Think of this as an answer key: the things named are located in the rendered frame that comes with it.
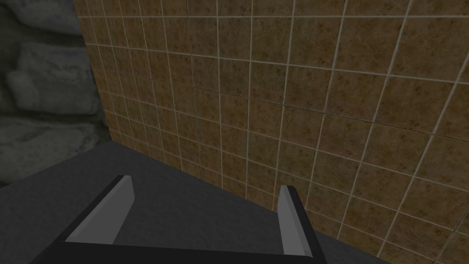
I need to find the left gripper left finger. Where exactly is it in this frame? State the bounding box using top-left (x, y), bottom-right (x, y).
top-left (55, 175), bottom-right (136, 245)

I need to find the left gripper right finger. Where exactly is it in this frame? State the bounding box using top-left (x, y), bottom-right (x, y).
top-left (277, 185), bottom-right (327, 262)

